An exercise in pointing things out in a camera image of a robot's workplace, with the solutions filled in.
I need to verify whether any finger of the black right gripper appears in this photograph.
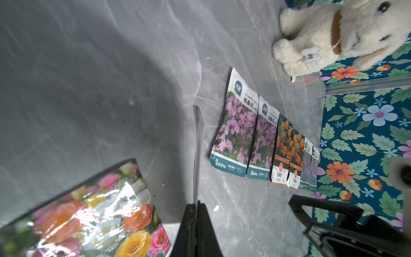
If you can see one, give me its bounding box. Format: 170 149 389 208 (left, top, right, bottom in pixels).
289 195 411 257

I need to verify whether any white plush dog toy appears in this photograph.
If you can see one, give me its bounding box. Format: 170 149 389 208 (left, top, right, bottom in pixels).
272 1 411 77

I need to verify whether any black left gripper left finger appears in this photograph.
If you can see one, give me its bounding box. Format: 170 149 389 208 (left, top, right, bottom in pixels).
170 204 196 257

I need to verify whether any pink cosmos seed packet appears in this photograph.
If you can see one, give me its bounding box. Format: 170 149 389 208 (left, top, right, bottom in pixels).
247 96 280 181

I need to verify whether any marigold seed packet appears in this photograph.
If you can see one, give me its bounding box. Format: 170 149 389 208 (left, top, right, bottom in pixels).
271 114 293 186
287 128 305 189

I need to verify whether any lavender seed packet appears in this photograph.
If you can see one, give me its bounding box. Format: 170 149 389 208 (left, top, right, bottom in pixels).
309 146 320 192
300 138 313 190

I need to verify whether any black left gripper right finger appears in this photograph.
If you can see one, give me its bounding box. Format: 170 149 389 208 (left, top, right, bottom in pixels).
195 201 223 257

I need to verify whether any pink flowers seed packet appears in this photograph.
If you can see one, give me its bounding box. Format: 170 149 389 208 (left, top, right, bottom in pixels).
210 68 259 177

